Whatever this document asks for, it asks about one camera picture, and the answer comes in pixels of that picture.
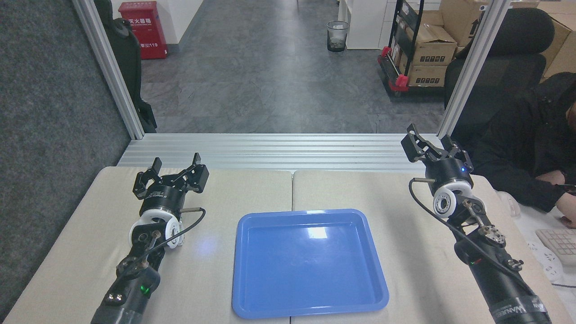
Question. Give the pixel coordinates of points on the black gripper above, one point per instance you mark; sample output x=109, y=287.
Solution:
x=163, y=198
x=447, y=172

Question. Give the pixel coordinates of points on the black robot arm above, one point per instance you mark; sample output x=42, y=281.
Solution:
x=135, y=279
x=499, y=279

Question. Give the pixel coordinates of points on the blue plastic tray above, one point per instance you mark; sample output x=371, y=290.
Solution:
x=310, y=265

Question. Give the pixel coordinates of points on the person's hand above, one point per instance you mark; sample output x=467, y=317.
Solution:
x=569, y=209
x=551, y=177

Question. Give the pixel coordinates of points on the beige table pad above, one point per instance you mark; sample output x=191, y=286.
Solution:
x=405, y=234
x=211, y=189

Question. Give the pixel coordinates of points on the flat cardboard box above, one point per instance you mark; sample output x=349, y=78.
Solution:
x=427, y=75

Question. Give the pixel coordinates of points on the black cart with red corners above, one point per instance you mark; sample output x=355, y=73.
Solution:
x=396, y=67

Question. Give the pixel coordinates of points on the person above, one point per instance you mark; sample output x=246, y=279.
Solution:
x=526, y=144

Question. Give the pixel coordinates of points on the cardboard box with black print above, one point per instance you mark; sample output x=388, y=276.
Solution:
x=432, y=45

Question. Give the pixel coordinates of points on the black high-back office chair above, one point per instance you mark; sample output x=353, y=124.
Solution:
x=513, y=67

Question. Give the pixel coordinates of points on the white lace cloth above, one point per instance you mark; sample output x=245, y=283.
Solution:
x=535, y=220

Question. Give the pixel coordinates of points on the large plain cardboard box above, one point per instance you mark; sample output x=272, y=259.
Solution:
x=463, y=20

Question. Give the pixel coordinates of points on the white cabinet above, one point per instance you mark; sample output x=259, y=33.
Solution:
x=364, y=22

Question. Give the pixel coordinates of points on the black mesh trash bin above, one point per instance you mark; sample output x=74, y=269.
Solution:
x=337, y=37

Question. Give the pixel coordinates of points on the red fire extinguisher box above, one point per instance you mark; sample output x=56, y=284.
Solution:
x=144, y=29

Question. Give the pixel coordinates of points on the beige keyboard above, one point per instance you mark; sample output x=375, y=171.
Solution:
x=560, y=243

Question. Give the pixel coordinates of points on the silver aluminium post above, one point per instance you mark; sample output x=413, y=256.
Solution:
x=472, y=67
x=112, y=72

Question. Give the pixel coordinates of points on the silver aluminium rail frame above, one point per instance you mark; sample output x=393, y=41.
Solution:
x=279, y=150

